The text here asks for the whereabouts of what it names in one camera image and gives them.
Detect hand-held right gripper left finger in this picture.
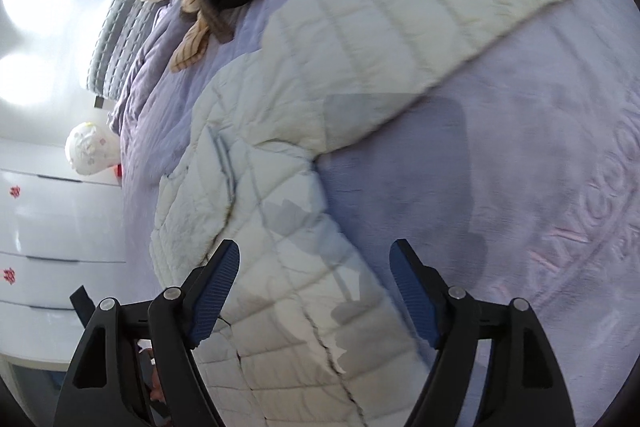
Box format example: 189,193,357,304
52,239,241,427

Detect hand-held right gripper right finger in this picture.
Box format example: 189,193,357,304
389,238,588,427

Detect cream puffer jacket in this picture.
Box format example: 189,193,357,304
150,0,606,427

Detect lavender fleece blanket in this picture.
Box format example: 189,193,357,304
107,0,640,427

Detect white drawer cabinet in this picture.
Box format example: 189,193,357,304
0,137,126,368

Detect white printed bag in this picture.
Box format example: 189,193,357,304
65,122,121,178

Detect grey ribbed headboard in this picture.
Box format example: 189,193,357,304
86,0,211,100

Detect black strap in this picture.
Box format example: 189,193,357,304
70,287,96,325

